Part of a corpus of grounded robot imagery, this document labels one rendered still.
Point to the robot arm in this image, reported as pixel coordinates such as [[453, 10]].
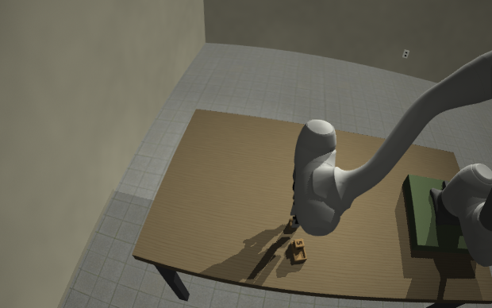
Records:
[[322, 193]]

